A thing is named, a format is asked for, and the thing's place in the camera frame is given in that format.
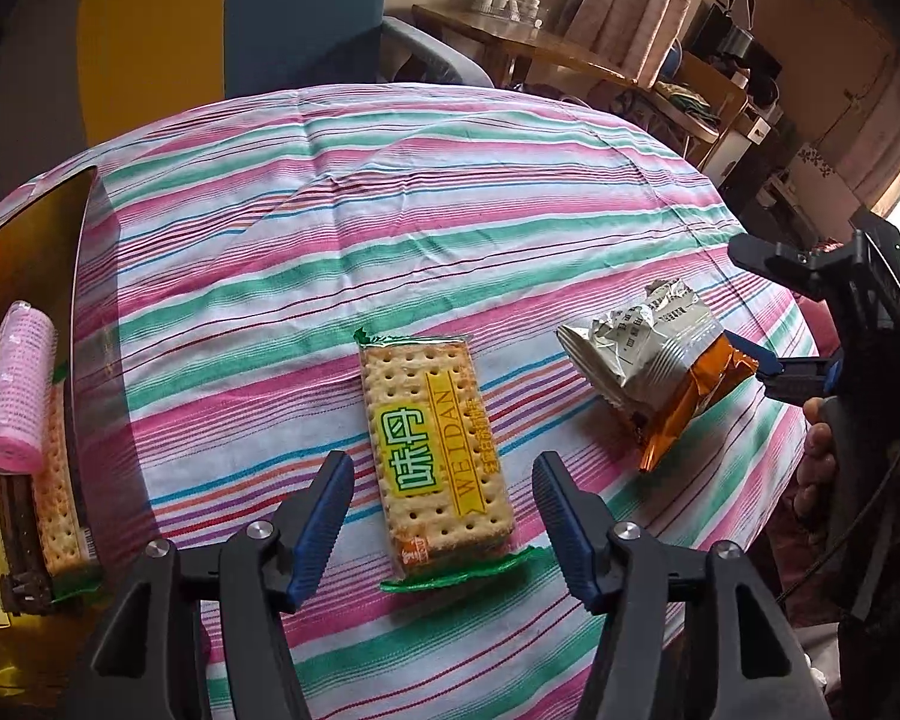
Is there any wooden side table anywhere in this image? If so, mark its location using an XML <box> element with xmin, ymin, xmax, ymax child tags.
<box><xmin>411</xmin><ymin>4</ymin><xmax>747</xmax><ymax>143</ymax></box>

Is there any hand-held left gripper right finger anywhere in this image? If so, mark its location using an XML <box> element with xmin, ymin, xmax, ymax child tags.
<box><xmin>531</xmin><ymin>451</ymin><xmax>830</xmax><ymax>720</ymax></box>

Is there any silver orange snack packet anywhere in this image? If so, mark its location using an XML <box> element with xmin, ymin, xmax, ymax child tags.
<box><xmin>556</xmin><ymin>277</ymin><xmax>762</xmax><ymax>475</ymax></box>

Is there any white cabinet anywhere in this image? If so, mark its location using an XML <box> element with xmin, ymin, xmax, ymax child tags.
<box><xmin>701</xmin><ymin>109</ymin><xmax>777</xmax><ymax>181</ymax></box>

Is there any grey yellow blue armchair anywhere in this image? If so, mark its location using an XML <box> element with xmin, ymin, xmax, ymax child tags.
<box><xmin>0</xmin><ymin>0</ymin><xmax>496</xmax><ymax>200</ymax></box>

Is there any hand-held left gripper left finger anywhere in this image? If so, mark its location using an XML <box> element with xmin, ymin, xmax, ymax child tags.
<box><xmin>64</xmin><ymin>450</ymin><xmax>356</xmax><ymax>720</ymax></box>

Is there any pink hair roller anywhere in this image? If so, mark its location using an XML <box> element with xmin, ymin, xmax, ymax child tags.
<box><xmin>0</xmin><ymin>300</ymin><xmax>59</xmax><ymax>475</ymax></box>

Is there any red quilt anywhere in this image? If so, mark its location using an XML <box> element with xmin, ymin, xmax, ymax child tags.
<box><xmin>750</xmin><ymin>270</ymin><xmax>900</xmax><ymax>720</ymax></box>

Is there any gold metal tin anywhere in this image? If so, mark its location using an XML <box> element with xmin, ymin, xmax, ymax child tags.
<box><xmin>0</xmin><ymin>165</ymin><xmax>110</xmax><ymax>698</ymax></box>

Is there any black coffee machine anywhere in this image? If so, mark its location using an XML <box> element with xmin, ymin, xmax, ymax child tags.
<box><xmin>690</xmin><ymin>0</ymin><xmax>785</xmax><ymax>106</ymax></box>

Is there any cracker packet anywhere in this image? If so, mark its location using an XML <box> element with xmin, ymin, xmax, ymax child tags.
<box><xmin>30</xmin><ymin>364</ymin><xmax>106</xmax><ymax>605</ymax></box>
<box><xmin>354</xmin><ymin>326</ymin><xmax>556</xmax><ymax>593</ymax></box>

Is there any dark brown ridged bar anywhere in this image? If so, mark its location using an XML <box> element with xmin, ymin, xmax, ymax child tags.
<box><xmin>0</xmin><ymin>469</ymin><xmax>53</xmax><ymax>616</ymax></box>

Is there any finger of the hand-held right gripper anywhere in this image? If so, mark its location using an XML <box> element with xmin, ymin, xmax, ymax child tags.
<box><xmin>722</xmin><ymin>328</ymin><xmax>841</xmax><ymax>400</ymax></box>
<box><xmin>727</xmin><ymin>232</ymin><xmax>850</xmax><ymax>301</ymax></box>

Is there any pink green striped tablecloth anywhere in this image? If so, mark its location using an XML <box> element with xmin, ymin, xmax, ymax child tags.
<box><xmin>0</xmin><ymin>82</ymin><xmax>822</xmax><ymax>720</ymax></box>

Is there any folded green cloth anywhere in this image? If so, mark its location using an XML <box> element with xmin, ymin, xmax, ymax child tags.
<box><xmin>652</xmin><ymin>79</ymin><xmax>721</xmax><ymax>128</ymax></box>

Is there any black cable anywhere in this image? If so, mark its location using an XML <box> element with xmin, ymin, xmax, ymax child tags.
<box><xmin>776</xmin><ymin>360</ymin><xmax>900</xmax><ymax>605</ymax></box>

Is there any person's right hand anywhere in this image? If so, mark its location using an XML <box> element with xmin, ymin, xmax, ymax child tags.
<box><xmin>793</xmin><ymin>396</ymin><xmax>845</xmax><ymax>533</ymax></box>

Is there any tray of white cups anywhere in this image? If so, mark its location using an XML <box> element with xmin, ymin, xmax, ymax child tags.
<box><xmin>469</xmin><ymin>0</ymin><xmax>545</xmax><ymax>22</ymax></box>

